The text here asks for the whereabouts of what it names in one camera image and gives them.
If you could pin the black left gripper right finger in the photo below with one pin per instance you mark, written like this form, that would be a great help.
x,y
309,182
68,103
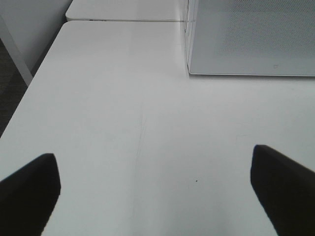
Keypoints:
x,y
286,191

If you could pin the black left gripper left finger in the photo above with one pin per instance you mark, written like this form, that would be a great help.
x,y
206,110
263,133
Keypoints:
x,y
28,197

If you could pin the white microwave door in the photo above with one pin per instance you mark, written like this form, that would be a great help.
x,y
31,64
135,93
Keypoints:
x,y
254,37

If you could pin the white microwave oven body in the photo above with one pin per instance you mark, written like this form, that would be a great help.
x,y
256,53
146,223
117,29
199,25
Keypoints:
x,y
189,18

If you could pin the white rear table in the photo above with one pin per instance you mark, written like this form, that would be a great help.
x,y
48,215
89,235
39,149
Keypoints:
x,y
127,10

